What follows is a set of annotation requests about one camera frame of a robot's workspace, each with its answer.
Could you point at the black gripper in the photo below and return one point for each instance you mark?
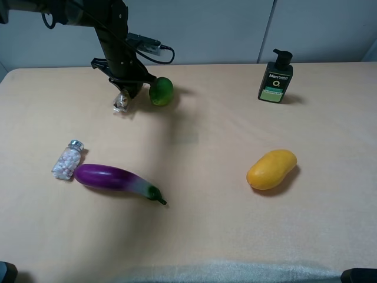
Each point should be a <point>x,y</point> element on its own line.
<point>121,65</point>

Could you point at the gold chocolate pack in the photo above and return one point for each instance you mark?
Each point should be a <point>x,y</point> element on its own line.
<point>121,102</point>

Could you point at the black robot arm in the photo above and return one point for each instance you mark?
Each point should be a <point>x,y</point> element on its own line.
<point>109,19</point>

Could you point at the green lime fruit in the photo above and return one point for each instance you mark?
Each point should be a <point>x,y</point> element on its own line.
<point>161,92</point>

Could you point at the purple eggplant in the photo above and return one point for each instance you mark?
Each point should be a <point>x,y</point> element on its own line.
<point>104,177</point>

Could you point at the clear pill bottle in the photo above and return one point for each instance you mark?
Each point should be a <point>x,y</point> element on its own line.
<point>68,161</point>

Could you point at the black pump lotion bottle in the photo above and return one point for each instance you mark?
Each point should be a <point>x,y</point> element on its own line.
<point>277,77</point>

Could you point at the yellow mango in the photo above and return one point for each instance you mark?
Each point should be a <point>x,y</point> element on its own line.
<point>271,169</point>

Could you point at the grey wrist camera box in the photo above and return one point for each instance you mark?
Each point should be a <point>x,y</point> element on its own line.
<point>144,44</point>

